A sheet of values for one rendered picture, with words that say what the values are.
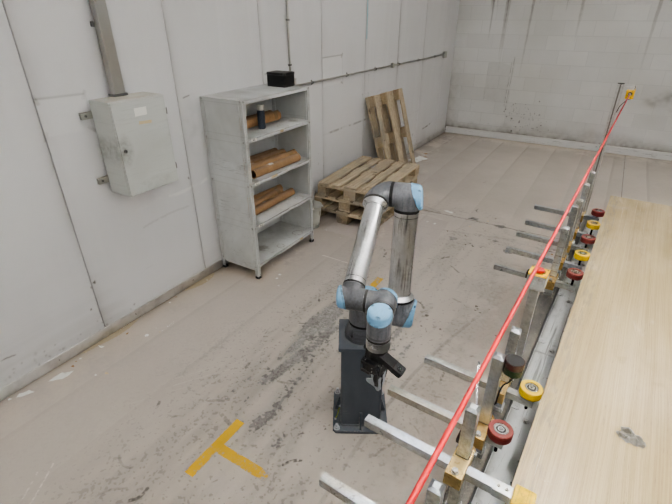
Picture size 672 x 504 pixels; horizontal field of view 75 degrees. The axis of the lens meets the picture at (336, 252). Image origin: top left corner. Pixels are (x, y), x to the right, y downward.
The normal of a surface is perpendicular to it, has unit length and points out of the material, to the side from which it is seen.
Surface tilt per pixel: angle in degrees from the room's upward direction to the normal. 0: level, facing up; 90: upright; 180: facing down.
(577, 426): 0
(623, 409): 0
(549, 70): 90
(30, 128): 90
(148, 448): 0
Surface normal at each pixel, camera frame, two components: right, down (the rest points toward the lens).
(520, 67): -0.52, 0.40
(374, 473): 0.00, -0.88
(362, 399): -0.02, 0.47
